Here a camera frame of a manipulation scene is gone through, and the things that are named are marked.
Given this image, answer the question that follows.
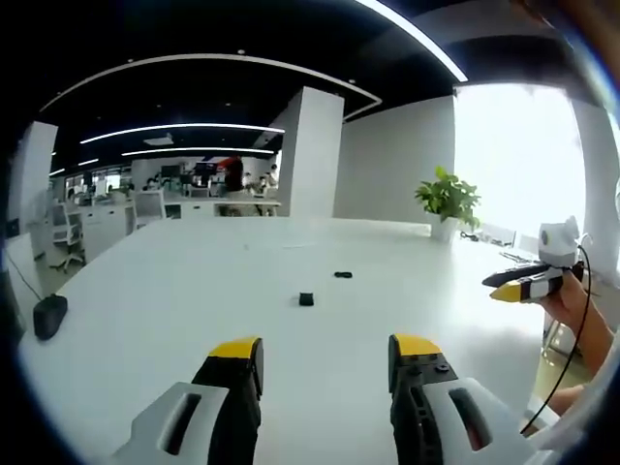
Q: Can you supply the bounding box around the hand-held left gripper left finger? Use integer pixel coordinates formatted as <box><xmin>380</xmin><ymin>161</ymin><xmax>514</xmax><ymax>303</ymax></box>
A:
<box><xmin>110</xmin><ymin>335</ymin><xmax>265</xmax><ymax>465</ymax></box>

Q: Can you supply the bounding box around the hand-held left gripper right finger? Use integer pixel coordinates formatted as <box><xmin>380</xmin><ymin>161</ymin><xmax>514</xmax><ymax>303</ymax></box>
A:
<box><xmin>387</xmin><ymin>332</ymin><xmax>540</xmax><ymax>465</ymax></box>

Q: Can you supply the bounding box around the person's right hand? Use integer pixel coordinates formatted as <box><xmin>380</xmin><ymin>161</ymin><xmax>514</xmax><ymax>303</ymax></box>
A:
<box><xmin>539</xmin><ymin>270</ymin><xmax>595</xmax><ymax>336</ymax></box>

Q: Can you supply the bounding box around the green potted plant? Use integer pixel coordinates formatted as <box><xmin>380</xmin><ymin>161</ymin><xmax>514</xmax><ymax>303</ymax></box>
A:
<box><xmin>414</xmin><ymin>165</ymin><xmax>482</xmax><ymax>242</ymax></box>

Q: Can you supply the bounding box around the person's leg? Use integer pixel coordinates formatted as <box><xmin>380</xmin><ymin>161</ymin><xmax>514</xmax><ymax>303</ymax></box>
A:
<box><xmin>550</xmin><ymin>384</ymin><xmax>591</xmax><ymax>414</ymax></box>

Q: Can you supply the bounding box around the person's white clothing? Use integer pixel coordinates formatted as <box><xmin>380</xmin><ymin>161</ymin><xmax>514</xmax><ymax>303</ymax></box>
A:
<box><xmin>526</xmin><ymin>356</ymin><xmax>620</xmax><ymax>465</ymax></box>

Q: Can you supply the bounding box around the black computer mouse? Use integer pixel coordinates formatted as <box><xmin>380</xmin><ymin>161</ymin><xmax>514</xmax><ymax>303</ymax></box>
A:
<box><xmin>32</xmin><ymin>293</ymin><xmax>70</xmax><ymax>342</ymax></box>

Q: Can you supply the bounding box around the white office chair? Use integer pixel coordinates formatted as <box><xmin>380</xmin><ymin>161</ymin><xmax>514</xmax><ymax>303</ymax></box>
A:
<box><xmin>46</xmin><ymin>201</ymin><xmax>87</xmax><ymax>275</ymax></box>
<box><xmin>134</xmin><ymin>189</ymin><xmax>168</xmax><ymax>230</ymax></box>

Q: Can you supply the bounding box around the white low cabinet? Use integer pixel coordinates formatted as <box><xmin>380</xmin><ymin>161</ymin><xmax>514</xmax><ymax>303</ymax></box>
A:
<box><xmin>79</xmin><ymin>201</ymin><xmax>138</xmax><ymax>263</ymax></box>

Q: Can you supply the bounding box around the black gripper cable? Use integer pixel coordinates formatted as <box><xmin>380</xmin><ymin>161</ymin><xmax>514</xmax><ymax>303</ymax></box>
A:
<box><xmin>519</xmin><ymin>233</ymin><xmax>594</xmax><ymax>436</ymax></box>

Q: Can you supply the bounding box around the thin black cable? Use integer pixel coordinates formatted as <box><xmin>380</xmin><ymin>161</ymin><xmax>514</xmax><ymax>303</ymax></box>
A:
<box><xmin>3</xmin><ymin>250</ymin><xmax>55</xmax><ymax>299</ymax></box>

